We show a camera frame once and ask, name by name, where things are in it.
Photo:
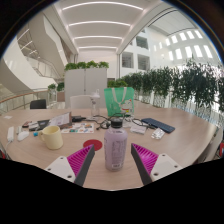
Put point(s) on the row of green trees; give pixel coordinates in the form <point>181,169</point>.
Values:
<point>173,83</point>

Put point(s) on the flat round red coaster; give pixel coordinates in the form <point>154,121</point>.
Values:
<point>95,145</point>

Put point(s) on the white chair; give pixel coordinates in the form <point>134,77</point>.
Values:
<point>80,101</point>

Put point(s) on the white folded card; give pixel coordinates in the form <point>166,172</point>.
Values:
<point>60,119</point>

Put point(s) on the white power strip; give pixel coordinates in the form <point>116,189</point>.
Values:
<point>10,133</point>

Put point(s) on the clear plastic packet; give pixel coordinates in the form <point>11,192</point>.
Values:
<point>157,133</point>

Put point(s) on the colourful sticker sheet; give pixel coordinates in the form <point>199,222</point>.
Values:
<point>79,127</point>

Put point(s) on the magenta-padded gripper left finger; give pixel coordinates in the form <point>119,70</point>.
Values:
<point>78,161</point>

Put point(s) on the white computer mouse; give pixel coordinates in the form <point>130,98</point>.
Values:
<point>23,135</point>

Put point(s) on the ceiling light strips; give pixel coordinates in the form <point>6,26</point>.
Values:
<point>100,25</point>

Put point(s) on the green tote bag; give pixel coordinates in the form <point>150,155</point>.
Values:
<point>119,101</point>

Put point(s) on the clear water bottle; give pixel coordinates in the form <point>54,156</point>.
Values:
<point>95,103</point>

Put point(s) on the lilac drink bottle black cap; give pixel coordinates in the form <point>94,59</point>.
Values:
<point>115,146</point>

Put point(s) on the white cabinet with plants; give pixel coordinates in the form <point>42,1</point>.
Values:
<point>86,83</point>

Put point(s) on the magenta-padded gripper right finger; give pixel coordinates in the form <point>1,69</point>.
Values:
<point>148,160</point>

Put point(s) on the black chair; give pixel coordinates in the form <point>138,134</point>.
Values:
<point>38,104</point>

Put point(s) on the pale yellow mug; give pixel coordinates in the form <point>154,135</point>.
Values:
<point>52,137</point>

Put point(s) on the dark blue keyboard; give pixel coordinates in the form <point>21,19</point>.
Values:
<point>158,124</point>

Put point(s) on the white paper packet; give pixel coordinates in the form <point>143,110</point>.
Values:
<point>138,129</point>

